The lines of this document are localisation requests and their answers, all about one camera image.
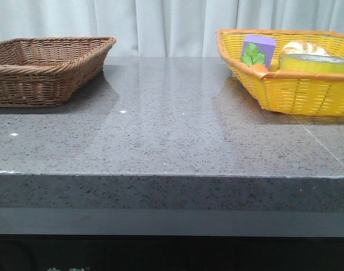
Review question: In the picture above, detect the yellow tape roll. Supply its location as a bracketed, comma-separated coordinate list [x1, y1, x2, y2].
[280, 54, 344, 73]

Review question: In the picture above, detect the white curtain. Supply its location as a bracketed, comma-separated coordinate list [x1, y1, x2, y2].
[0, 1, 344, 57]

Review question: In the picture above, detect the toy carrot with green leaves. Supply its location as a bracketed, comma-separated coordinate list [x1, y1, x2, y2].
[240, 42, 269, 73]

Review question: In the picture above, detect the purple block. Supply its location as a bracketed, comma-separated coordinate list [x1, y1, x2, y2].
[241, 34, 276, 70]

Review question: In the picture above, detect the brown wicker basket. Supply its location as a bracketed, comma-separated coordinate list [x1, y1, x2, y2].
[0, 36, 116, 108]

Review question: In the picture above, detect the yellow plastic woven basket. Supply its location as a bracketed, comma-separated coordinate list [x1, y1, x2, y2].
[217, 29, 344, 116]

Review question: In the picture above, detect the toy bread roll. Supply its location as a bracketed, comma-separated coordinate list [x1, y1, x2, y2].
[280, 40, 329, 56]

